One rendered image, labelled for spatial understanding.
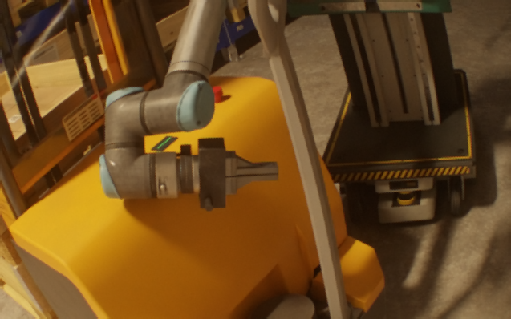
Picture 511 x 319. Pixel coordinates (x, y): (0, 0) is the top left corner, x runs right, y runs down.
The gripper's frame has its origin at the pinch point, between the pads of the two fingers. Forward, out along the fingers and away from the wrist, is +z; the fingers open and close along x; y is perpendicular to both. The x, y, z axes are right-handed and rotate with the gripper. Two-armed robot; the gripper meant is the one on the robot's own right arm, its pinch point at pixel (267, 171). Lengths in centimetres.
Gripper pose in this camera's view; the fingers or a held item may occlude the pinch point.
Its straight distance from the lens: 121.4
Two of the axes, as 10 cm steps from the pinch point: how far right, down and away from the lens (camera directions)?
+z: 9.9, -0.4, 1.1
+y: 1.1, 4.7, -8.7
